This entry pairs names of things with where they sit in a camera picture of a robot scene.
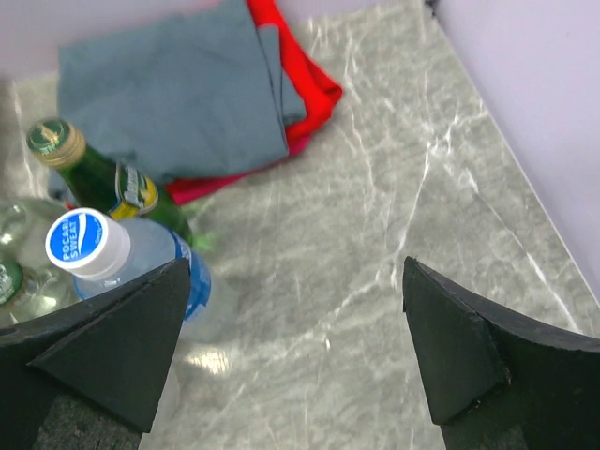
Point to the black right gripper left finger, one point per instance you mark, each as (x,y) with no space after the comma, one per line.
(90,376)

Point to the clear bottle green cap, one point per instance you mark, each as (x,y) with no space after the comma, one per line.
(28,293)
(24,225)

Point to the grey folded garment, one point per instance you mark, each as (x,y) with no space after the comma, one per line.
(197,96)

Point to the clear bottle blue cap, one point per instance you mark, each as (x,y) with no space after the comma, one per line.
(103,253)

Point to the red folded garment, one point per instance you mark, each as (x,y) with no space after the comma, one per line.
(319,92)

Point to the green glass bottle yellow label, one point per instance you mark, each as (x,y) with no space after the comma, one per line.
(96,181)

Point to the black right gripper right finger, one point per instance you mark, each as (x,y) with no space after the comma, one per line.
(495,378)

